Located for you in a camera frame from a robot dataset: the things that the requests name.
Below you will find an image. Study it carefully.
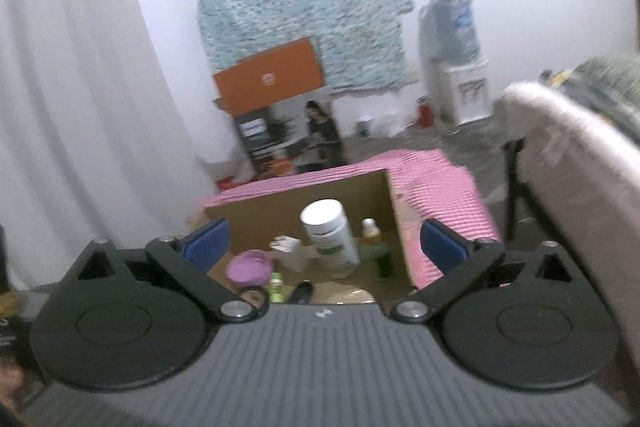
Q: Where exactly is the tan round jar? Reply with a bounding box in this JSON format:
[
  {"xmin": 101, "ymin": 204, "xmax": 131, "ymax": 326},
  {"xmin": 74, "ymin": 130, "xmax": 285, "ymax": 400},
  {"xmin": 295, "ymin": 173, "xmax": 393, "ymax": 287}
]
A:
[{"xmin": 239, "ymin": 287, "xmax": 268, "ymax": 308}]

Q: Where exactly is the beige fluffy blanket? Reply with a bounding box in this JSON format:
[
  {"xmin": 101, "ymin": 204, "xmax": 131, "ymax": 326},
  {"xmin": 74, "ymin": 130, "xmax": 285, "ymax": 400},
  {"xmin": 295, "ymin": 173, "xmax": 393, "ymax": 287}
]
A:
[{"xmin": 500, "ymin": 79, "xmax": 640, "ymax": 413}]

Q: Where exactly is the black metal frame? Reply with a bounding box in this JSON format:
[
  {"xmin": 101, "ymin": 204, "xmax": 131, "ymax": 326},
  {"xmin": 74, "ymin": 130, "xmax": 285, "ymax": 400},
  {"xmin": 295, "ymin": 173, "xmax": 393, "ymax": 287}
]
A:
[{"xmin": 504, "ymin": 138, "xmax": 533, "ymax": 240}]

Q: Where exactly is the white charger plug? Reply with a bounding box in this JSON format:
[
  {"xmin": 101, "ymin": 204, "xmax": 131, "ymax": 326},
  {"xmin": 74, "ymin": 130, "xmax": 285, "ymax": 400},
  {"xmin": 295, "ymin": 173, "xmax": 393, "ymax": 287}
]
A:
[{"xmin": 269, "ymin": 235, "xmax": 311, "ymax": 273}]

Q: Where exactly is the small black cylinder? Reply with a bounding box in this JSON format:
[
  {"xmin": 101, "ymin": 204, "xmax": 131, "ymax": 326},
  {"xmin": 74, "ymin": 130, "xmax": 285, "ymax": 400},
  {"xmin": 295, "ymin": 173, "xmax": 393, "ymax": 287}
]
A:
[{"xmin": 289, "ymin": 282, "xmax": 315, "ymax": 306}]

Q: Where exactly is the white plastic bag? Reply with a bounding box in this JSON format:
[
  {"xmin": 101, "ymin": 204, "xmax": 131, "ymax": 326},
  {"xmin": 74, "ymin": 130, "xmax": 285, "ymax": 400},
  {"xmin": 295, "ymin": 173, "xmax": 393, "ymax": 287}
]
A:
[{"xmin": 372, "ymin": 109, "xmax": 408, "ymax": 138}]

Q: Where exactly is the purple plastic bowl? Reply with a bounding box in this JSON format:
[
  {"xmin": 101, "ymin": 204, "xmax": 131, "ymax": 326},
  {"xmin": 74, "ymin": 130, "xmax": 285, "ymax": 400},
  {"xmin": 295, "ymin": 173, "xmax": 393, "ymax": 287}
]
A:
[{"xmin": 225, "ymin": 251, "xmax": 275, "ymax": 288}]

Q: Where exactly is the white capped white bottle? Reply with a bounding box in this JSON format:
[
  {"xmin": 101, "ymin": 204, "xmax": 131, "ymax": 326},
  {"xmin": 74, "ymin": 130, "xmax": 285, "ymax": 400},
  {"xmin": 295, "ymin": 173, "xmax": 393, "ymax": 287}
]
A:
[{"xmin": 300, "ymin": 200, "xmax": 361, "ymax": 279}]

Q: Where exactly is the green liquid bottle cream cap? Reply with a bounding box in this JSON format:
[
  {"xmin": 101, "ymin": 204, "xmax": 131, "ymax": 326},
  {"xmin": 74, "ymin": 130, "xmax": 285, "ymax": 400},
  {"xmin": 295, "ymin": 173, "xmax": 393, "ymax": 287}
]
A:
[{"xmin": 360, "ymin": 218, "xmax": 394, "ymax": 282}]

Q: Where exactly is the brown cardboard box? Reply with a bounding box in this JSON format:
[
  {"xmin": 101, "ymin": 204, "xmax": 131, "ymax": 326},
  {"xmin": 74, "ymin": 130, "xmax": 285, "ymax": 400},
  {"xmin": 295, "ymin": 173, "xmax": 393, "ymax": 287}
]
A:
[{"xmin": 204, "ymin": 169, "xmax": 426, "ymax": 305}]

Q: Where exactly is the orange printed carton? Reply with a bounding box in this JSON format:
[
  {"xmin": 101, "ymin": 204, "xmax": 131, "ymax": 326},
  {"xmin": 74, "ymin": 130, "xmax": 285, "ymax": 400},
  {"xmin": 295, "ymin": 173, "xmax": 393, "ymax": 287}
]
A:
[{"xmin": 212, "ymin": 37, "xmax": 348, "ymax": 178}]

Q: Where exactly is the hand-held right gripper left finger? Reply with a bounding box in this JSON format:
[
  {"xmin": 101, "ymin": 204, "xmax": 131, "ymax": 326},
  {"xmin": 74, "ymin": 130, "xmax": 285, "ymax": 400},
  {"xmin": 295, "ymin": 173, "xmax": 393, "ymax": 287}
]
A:
[{"xmin": 60, "ymin": 218, "xmax": 261, "ymax": 323}]

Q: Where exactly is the grey green cloth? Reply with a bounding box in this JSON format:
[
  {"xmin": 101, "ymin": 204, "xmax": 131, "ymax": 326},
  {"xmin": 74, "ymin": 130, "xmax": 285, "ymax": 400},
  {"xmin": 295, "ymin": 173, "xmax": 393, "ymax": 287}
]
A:
[{"xmin": 545, "ymin": 52, "xmax": 640, "ymax": 128}]

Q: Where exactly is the white water dispenser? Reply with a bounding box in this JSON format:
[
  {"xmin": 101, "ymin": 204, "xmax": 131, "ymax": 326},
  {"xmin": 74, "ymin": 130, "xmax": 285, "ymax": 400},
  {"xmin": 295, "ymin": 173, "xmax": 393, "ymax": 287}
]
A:
[{"xmin": 425, "ymin": 57, "xmax": 493, "ymax": 128}]

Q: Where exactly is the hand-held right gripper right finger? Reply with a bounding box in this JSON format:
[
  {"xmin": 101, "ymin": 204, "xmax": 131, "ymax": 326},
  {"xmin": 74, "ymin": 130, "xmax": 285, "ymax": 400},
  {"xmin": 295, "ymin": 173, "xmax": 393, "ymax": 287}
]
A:
[{"xmin": 392, "ymin": 218, "xmax": 576, "ymax": 323}]

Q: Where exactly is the small green bottle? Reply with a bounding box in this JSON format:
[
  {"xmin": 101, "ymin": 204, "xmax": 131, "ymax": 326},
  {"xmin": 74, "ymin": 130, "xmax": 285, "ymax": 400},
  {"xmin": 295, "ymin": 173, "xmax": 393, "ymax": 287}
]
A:
[{"xmin": 267, "ymin": 272, "xmax": 285, "ymax": 305}]

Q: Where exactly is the pink checked tablecloth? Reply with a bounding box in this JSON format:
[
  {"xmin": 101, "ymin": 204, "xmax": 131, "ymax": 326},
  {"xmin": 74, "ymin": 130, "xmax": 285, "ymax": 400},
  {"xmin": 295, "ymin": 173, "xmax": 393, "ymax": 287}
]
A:
[{"xmin": 202, "ymin": 149, "xmax": 503, "ymax": 290}]

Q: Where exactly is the red thermos bottle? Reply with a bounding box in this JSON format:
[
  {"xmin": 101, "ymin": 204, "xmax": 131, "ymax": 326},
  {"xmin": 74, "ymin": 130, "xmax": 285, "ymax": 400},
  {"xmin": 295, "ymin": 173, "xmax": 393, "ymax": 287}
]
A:
[{"xmin": 417, "ymin": 97, "xmax": 435, "ymax": 128}]

